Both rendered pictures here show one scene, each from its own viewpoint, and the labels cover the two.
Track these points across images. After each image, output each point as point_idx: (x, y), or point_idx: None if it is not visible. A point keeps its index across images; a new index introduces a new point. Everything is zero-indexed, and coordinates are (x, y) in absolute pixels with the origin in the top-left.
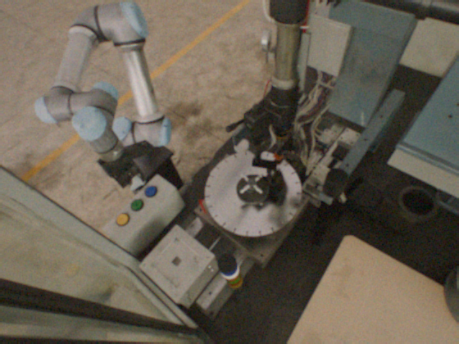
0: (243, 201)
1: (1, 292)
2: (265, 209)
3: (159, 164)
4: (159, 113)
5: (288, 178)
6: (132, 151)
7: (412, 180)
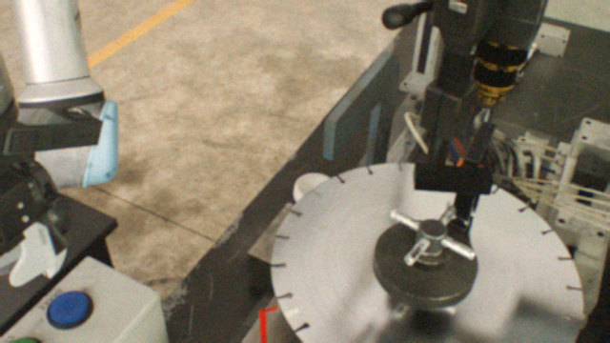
0: (413, 299)
1: None
2: (489, 313)
3: (75, 252)
4: (92, 83)
5: (516, 225)
6: (35, 121)
7: None
